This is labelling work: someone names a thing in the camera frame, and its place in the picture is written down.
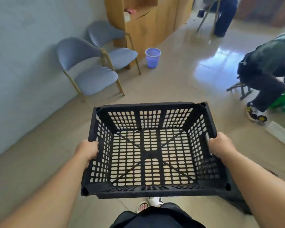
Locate small folding stool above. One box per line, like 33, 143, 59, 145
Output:
227, 81, 253, 101

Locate person's right forearm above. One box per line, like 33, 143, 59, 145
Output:
221, 149, 285, 228

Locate wooden easel legs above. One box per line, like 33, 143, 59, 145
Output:
196, 0, 222, 36

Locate person's left hand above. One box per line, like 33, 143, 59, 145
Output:
74, 140, 99, 169

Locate black perforated plastic crate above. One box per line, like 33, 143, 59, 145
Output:
80, 101, 252, 215

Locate blue upholstered chair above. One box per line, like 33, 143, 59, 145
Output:
57, 37, 125, 102
86, 20, 142, 76

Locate clear plastic container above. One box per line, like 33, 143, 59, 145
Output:
265, 121, 285, 145

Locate wooden cabinet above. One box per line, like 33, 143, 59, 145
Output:
104, 0, 195, 69

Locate person's white sandal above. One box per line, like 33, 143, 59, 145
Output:
137, 201, 149, 214

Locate person's right hand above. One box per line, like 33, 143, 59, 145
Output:
209, 132, 238, 162

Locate person's left forearm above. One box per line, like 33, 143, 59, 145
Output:
0, 155, 89, 228

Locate person's black shorts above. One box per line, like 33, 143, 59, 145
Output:
109, 203, 206, 228

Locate purple plastic waste basket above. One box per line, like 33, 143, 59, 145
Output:
145, 47, 162, 69

